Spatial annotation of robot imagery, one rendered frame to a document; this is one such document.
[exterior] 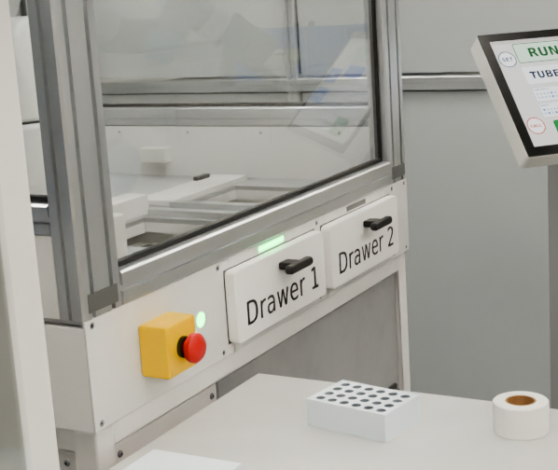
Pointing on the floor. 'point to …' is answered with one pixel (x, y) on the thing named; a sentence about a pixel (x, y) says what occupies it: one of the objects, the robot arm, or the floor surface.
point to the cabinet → (275, 365)
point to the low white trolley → (223, 435)
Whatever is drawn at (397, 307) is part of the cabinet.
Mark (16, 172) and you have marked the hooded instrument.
